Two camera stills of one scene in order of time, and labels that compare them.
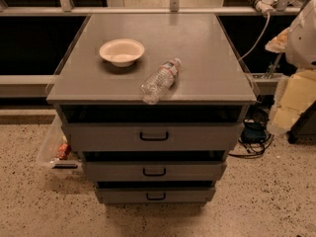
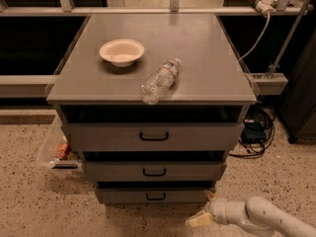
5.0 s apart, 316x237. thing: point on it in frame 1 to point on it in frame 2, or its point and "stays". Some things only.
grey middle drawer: x=155 y=170 stays
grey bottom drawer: x=155 y=196 stays
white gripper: x=302 y=43 to x=217 y=207
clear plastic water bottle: x=153 y=88 stays
